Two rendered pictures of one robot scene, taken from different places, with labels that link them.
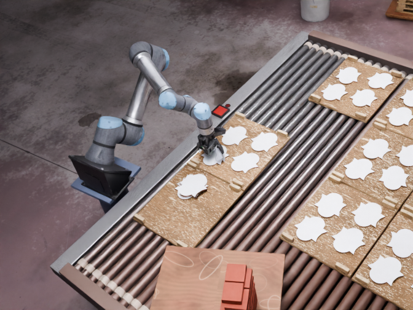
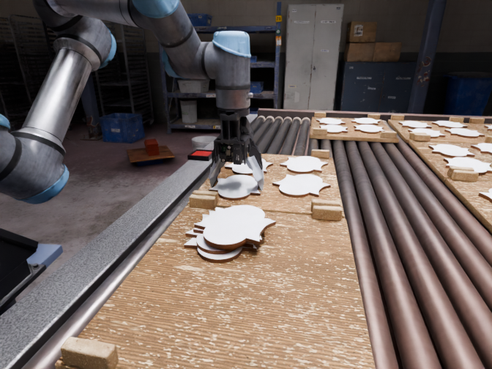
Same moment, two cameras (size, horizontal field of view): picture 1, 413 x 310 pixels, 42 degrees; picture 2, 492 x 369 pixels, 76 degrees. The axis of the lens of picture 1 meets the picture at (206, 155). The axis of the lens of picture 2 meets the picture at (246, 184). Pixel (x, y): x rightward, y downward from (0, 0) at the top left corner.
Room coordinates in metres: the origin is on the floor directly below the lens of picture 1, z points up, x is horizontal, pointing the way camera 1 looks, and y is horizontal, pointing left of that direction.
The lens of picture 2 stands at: (1.29, 0.37, 1.26)
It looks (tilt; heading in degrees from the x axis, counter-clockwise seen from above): 23 degrees down; 324
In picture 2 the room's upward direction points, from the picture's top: straight up
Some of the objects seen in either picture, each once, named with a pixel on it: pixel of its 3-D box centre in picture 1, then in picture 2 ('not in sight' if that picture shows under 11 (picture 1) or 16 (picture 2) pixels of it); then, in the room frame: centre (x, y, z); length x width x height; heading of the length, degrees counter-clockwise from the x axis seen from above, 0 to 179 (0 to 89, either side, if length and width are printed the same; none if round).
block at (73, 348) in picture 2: (139, 218); (89, 354); (1.60, 0.37, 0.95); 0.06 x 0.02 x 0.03; 43
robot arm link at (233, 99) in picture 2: (206, 127); (234, 99); (1.89, -0.03, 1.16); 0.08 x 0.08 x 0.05
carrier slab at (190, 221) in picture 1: (188, 205); (244, 273); (1.63, 0.13, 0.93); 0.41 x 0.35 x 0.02; 133
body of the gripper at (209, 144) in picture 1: (207, 139); (233, 135); (1.88, -0.02, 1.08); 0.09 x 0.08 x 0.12; 134
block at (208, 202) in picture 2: (192, 165); (202, 201); (1.86, 0.08, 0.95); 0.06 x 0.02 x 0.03; 43
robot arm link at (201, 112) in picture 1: (202, 115); (230, 60); (1.89, -0.02, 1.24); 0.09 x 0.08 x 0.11; 31
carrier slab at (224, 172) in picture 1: (239, 150); (272, 179); (1.92, -0.17, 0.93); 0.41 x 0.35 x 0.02; 133
